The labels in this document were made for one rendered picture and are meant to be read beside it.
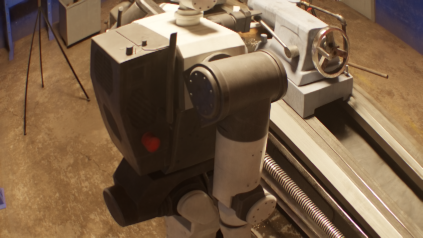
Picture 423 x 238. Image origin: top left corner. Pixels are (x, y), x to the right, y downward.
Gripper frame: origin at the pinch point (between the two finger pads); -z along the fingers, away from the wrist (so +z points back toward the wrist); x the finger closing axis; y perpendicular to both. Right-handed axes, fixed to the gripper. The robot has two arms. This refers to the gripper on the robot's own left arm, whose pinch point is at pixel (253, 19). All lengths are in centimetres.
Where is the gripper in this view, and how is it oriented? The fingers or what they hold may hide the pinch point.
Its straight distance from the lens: 178.9
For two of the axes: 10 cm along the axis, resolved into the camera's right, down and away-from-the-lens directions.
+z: -8.8, 3.0, -3.6
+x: 0.9, -6.5, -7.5
